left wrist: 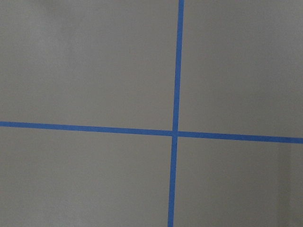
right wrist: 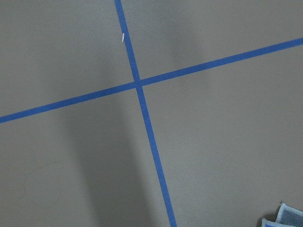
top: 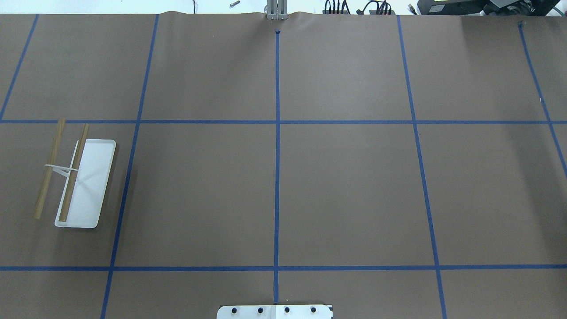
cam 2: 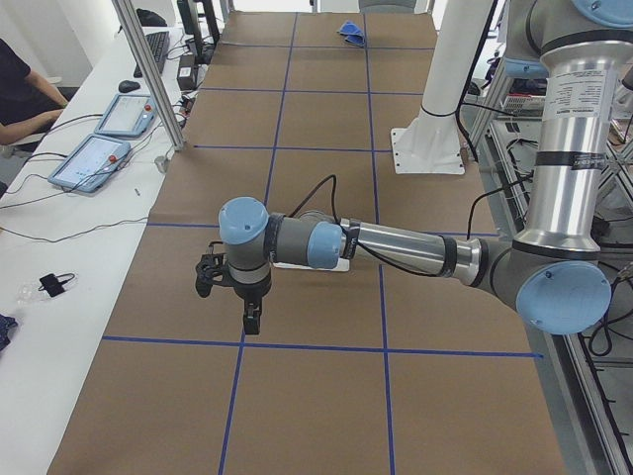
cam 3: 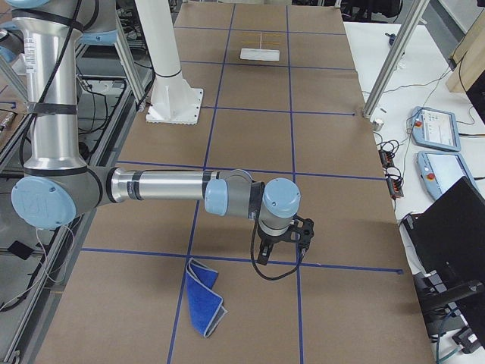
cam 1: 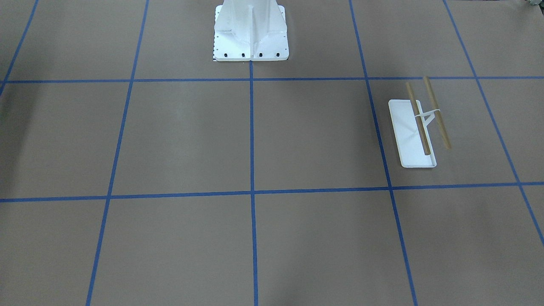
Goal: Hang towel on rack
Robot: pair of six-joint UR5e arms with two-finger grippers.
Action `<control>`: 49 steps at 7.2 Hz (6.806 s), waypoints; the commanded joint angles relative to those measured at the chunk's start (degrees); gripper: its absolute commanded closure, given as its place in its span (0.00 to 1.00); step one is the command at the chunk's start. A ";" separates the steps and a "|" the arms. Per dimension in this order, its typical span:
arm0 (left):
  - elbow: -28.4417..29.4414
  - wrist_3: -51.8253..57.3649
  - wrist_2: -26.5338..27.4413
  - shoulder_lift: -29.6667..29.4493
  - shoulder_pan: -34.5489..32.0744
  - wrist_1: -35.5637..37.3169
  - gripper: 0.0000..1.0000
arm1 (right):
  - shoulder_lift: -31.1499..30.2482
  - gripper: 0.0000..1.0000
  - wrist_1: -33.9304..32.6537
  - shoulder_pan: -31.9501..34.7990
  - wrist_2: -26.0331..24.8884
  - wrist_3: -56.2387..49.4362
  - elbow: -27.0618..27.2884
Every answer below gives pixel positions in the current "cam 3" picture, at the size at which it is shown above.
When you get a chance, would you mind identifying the lower teach pendant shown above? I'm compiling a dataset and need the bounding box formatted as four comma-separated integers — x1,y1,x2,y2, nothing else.
417,151,477,200

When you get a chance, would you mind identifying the teach pendant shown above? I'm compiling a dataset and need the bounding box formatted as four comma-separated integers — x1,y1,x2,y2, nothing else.
408,106,461,152
417,151,477,200

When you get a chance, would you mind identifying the upper teach pendant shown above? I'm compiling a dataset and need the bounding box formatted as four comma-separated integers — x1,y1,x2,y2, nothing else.
408,106,461,152

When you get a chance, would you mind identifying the blue towel with grey trim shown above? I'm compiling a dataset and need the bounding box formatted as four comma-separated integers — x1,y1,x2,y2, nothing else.
185,258,227,338

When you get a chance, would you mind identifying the small metal cylinder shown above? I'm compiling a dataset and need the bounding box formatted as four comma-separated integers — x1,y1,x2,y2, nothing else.
372,118,384,132

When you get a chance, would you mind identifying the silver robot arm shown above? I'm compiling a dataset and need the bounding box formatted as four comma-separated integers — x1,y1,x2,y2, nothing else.
11,1,314,265

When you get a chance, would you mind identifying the black laptop monitor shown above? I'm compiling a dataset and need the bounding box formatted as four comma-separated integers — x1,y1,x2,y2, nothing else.
402,177,484,336

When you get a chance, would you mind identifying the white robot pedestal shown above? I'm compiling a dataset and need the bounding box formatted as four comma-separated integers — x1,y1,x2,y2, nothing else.
136,0,204,125

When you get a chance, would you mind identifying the aluminium frame post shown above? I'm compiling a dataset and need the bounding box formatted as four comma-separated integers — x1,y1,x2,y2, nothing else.
362,0,430,119

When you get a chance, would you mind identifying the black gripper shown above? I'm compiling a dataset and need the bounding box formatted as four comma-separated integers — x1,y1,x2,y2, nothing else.
257,215,314,265

